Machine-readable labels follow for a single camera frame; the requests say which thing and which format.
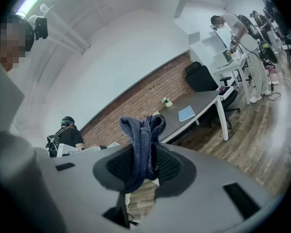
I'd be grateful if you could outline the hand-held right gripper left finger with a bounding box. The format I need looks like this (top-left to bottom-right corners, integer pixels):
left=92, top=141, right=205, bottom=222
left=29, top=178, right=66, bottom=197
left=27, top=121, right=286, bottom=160
left=35, top=144, right=134, bottom=233

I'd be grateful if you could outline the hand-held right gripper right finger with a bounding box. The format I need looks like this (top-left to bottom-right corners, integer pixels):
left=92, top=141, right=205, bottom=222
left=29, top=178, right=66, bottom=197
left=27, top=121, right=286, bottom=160
left=145, top=142, right=274, bottom=233

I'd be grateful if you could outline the light blue book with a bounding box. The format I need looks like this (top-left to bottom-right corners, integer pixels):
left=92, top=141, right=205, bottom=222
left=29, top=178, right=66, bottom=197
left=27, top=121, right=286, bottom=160
left=178, top=105, right=197, bottom=123

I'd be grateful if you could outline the dark blue cloth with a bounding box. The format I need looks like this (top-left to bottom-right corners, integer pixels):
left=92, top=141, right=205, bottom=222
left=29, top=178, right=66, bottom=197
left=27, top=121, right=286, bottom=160
left=119, top=115, right=167, bottom=193

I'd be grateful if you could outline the flower plant in white pot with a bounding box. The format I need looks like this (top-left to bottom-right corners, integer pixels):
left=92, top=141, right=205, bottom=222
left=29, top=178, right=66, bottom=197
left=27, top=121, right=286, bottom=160
left=161, top=96, right=173, bottom=108

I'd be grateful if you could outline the white box with purple print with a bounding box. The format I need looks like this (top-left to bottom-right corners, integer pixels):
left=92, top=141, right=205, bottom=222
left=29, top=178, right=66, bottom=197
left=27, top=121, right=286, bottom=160
left=218, top=85, right=235, bottom=100

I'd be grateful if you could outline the person's white shirt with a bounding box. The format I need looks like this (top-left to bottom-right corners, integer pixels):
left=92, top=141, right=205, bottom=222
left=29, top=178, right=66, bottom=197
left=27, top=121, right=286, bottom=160
left=0, top=52, right=64, bottom=233

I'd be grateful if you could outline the black office chair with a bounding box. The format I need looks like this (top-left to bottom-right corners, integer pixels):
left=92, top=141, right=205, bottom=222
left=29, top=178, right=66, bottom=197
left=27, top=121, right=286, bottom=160
left=184, top=61, right=241, bottom=128

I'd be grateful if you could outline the white desk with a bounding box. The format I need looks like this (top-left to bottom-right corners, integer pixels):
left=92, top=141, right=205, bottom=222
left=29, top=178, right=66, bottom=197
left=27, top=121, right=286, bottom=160
left=214, top=54, right=252, bottom=105

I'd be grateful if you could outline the person's head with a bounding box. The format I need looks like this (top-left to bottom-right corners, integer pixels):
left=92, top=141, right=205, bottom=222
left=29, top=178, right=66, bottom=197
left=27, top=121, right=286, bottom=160
left=0, top=15, right=36, bottom=72

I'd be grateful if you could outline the black floor cable with adapter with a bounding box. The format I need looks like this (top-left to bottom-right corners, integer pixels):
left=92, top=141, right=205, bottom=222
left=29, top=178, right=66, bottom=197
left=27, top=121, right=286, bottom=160
left=268, top=91, right=282, bottom=101

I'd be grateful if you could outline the black head-mounted camera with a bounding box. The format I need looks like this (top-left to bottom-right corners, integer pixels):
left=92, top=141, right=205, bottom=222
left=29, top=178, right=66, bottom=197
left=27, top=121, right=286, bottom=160
left=34, top=16, right=49, bottom=40

